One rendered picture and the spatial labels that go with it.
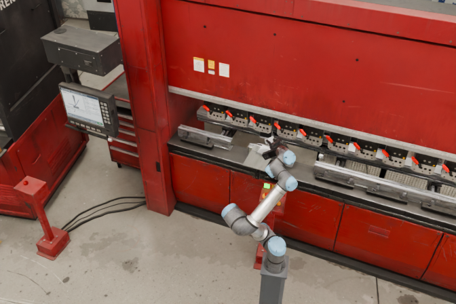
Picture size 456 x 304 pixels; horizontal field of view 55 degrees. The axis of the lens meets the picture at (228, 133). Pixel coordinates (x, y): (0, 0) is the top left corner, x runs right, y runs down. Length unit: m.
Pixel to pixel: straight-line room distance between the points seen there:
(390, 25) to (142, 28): 1.64
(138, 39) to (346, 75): 1.48
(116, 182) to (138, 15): 2.20
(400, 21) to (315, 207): 1.65
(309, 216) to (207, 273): 1.01
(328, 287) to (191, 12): 2.51
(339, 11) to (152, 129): 1.80
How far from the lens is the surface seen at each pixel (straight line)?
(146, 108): 3.61
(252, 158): 3.50
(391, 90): 3.05
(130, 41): 3.35
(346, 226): 3.77
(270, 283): 3.18
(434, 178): 3.81
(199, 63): 3.38
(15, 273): 4.40
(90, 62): 3.15
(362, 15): 2.83
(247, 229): 2.59
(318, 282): 4.04
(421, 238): 3.72
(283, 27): 2.99
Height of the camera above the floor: 3.33
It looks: 38 degrees down
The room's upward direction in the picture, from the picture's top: straight up
